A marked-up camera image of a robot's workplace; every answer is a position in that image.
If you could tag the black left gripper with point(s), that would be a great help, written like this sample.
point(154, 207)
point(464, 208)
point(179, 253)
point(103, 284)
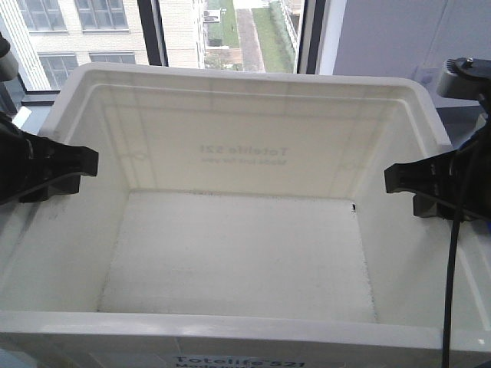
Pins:
point(29, 163)

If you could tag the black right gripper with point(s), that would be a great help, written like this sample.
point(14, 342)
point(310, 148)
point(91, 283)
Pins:
point(471, 163)

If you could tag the white plastic tote bin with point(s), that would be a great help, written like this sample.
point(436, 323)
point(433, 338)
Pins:
point(236, 220)

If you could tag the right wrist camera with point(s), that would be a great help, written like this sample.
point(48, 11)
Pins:
point(465, 78)

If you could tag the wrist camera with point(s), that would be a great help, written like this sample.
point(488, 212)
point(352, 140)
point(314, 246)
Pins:
point(465, 78)
point(8, 63)

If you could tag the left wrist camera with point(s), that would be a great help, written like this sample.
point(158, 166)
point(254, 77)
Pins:
point(8, 63)

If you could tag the window frame post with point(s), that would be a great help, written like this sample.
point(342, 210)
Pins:
point(153, 33)

